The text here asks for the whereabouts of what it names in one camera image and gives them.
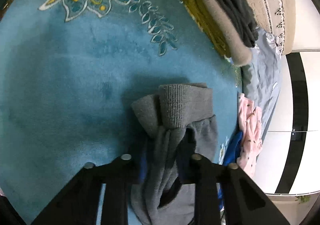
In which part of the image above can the grey sweatshirt gold print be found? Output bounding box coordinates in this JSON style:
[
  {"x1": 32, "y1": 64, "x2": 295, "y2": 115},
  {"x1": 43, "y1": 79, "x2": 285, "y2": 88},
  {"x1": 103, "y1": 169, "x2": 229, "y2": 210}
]
[{"x1": 131, "y1": 83, "x2": 218, "y2": 224}]

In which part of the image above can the dark blue garment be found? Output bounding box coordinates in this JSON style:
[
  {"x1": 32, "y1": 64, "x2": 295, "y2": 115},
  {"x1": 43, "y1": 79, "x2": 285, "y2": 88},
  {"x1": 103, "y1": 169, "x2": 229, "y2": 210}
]
[{"x1": 217, "y1": 131, "x2": 244, "y2": 213}]

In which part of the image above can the white black sliding wardrobe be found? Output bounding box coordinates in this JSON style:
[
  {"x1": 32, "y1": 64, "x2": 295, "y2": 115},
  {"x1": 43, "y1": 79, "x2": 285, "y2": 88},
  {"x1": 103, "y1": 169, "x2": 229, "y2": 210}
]
[{"x1": 254, "y1": 0, "x2": 319, "y2": 195}]

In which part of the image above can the green plant on wardrobe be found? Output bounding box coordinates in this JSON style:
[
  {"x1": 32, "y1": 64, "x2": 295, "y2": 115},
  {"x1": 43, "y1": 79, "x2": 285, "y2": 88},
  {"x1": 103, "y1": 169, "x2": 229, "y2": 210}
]
[{"x1": 296, "y1": 195, "x2": 311, "y2": 204}]

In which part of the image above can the pink fleece pyjama garment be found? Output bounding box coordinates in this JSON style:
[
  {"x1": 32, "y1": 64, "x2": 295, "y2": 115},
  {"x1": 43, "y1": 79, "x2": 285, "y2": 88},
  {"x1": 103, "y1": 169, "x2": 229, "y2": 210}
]
[{"x1": 236, "y1": 94, "x2": 263, "y2": 178}]

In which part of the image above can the grey floral quilt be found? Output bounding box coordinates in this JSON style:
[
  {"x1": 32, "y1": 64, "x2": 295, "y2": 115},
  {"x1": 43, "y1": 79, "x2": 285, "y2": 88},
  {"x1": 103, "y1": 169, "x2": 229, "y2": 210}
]
[{"x1": 241, "y1": 27, "x2": 281, "y2": 139}]

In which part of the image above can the blue floral bed blanket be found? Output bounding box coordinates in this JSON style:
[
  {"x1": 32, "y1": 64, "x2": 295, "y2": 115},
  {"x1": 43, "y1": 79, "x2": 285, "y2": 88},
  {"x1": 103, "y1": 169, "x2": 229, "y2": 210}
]
[{"x1": 1, "y1": 0, "x2": 241, "y2": 224}]

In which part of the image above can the folded mustard yellow garment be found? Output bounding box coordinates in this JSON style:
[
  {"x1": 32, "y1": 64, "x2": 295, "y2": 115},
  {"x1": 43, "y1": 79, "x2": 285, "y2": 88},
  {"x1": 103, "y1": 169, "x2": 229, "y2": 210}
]
[{"x1": 181, "y1": 0, "x2": 231, "y2": 58}]

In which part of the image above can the folded beige garment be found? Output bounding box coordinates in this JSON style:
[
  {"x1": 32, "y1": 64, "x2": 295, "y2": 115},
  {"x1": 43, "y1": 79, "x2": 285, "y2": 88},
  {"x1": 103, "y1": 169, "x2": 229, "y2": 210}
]
[{"x1": 202, "y1": 0, "x2": 252, "y2": 66}]

